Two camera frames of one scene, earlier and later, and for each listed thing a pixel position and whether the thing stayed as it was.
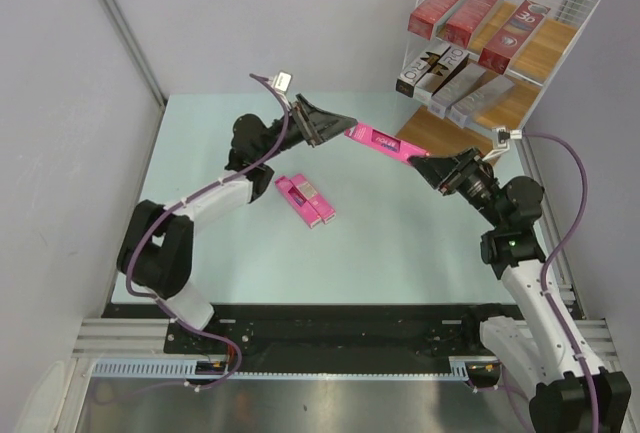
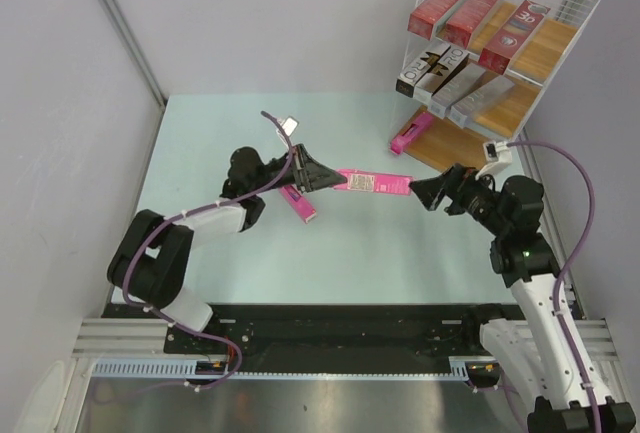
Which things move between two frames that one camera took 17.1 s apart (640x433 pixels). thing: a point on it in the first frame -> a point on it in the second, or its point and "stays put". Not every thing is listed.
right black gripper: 449,173 -> 456,182
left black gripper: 315,126 -> 312,176
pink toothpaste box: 384,143 -> 411,132
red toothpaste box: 461,25 stays put
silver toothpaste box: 466,111 stays put
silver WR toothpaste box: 408,79 stays put
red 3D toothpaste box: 499,50 stays put
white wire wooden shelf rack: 487,34 stays put
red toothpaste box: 422,20 stays put
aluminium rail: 124,338 stays put
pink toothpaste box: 305,199 -> 375,182
